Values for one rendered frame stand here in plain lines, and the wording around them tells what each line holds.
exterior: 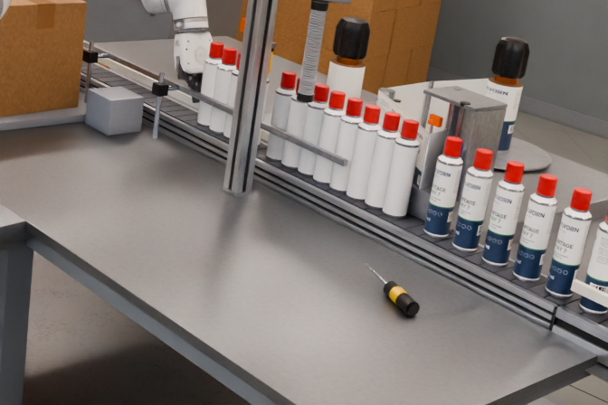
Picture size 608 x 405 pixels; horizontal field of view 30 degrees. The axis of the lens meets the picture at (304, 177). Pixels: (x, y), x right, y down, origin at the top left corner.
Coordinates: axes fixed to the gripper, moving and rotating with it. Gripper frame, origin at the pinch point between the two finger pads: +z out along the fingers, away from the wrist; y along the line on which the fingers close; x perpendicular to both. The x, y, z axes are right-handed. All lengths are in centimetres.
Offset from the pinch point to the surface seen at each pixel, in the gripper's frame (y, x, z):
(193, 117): 0.4, 3.4, 5.5
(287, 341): -53, -82, 42
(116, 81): -0.4, 33.4, -5.4
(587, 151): 379, 130, 53
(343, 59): 25.1, -26.2, -5.2
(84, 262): -65, -43, 28
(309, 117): -2.6, -41.0, 7.2
